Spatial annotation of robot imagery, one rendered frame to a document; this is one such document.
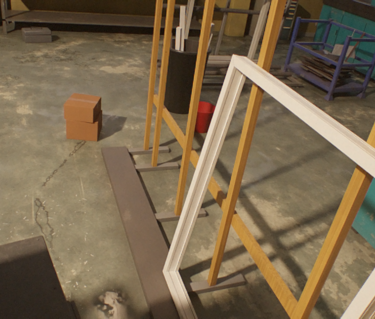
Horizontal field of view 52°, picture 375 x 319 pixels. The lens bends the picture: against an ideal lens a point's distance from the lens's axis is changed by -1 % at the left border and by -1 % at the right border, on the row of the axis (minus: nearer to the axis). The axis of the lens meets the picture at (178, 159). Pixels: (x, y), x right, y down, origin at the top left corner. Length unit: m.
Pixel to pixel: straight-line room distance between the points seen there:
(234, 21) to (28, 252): 7.95
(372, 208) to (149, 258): 1.71
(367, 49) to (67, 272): 6.70
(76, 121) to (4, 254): 2.49
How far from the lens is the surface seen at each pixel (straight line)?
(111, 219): 3.01
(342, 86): 6.48
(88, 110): 3.84
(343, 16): 8.60
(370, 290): 1.24
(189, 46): 4.95
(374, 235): 3.29
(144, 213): 2.99
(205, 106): 4.49
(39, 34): 7.14
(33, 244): 1.62
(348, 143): 1.27
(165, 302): 2.43
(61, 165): 3.61
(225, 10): 6.33
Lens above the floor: 1.95
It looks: 31 degrees down
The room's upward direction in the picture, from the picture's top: 8 degrees clockwise
